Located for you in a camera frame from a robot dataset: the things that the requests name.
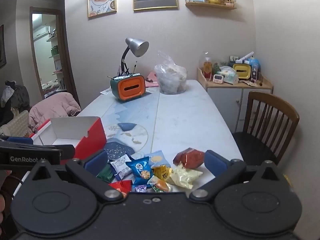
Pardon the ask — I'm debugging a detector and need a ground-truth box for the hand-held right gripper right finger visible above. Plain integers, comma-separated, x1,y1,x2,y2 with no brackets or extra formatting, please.
189,150,290,202

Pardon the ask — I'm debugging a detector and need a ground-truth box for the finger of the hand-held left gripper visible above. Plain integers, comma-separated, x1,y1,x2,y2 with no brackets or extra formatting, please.
32,144,75,159
0,134,34,146

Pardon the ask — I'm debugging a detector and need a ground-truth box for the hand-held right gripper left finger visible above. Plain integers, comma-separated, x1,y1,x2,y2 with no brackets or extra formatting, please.
24,149,125,202

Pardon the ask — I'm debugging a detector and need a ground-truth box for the red and white cardboard box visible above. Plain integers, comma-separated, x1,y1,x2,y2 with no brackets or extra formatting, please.
29,116,107,159

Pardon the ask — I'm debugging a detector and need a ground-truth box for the white snack packet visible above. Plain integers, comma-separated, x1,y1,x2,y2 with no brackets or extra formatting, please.
110,154,134,178

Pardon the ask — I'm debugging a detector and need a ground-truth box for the dark red snack packet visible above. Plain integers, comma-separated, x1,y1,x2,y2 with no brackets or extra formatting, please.
173,147,206,170

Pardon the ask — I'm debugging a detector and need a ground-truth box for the pale yellow snack packet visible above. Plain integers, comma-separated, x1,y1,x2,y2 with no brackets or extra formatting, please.
166,164,203,190

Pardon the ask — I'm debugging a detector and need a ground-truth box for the red yellow snack packet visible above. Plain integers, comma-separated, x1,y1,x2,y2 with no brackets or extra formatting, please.
108,180,132,195

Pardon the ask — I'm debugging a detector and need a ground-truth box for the blue cookie packet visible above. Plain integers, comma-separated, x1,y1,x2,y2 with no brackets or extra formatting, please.
125,156,153,185

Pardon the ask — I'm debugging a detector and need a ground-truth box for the golden yellow snack packet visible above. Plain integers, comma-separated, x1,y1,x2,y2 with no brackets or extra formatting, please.
153,165,173,180

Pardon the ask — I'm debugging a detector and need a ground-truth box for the light blue snack packet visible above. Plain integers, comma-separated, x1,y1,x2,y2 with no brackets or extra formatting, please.
145,150,172,168

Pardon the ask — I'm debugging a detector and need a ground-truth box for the orange green snack packet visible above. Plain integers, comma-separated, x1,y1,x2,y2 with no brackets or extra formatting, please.
147,175,173,193

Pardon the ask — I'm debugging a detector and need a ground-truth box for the person's left hand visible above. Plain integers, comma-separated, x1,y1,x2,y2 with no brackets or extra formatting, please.
0,169,12,227

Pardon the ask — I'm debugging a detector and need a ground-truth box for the white lattice cushion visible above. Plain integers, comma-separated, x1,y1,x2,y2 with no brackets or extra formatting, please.
0,110,33,138

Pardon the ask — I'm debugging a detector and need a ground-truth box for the pink puffer jacket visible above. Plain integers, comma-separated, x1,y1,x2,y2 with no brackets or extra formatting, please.
28,92,82,133

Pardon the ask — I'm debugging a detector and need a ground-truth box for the dark clothes heap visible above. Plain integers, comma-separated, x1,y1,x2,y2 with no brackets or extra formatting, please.
0,80,30,127

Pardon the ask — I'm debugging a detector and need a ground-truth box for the wooden chair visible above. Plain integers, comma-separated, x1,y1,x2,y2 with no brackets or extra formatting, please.
232,91,300,167

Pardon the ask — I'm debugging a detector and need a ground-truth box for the white cabinet with wooden top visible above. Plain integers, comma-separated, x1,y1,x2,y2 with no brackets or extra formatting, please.
197,67,273,133

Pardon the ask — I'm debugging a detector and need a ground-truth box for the orange green tissue box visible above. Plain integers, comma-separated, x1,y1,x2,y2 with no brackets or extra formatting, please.
107,73,146,103

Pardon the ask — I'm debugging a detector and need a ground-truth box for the white green box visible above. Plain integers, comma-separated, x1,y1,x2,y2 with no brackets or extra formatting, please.
220,66,239,84

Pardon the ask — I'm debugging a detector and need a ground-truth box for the white room shelf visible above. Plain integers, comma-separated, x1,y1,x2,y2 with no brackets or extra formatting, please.
46,34,67,90

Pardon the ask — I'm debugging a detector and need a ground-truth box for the clear plastic bag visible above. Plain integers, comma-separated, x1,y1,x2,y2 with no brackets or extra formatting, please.
154,50,188,95

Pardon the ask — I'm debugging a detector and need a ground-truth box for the yellow tissue box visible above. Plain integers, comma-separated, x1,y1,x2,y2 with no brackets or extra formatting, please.
232,63,252,80

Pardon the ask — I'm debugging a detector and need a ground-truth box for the glass dome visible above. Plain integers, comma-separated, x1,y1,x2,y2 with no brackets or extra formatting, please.
199,52,213,82

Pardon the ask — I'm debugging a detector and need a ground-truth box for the pink booklet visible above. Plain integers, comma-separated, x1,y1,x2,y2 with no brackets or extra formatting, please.
145,71,159,88

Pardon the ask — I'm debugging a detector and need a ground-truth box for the white air conditioner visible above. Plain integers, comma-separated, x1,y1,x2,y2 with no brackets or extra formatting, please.
33,26,50,41

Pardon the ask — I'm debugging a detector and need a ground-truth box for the white paper roll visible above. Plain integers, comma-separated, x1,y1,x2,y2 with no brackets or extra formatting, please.
235,51,255,64

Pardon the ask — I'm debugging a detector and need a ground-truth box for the silver desk lamp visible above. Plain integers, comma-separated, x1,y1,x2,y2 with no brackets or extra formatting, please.
120,37,150,77

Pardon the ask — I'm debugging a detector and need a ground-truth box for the dark wall picture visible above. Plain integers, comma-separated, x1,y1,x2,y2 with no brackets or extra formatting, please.
0,24,7,68

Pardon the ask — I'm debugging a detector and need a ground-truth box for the brown door frame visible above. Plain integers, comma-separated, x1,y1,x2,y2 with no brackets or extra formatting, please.
29,6,80,103

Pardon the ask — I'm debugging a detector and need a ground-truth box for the wooden wall shelf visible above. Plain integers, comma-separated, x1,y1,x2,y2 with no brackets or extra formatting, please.
185,1,237,10

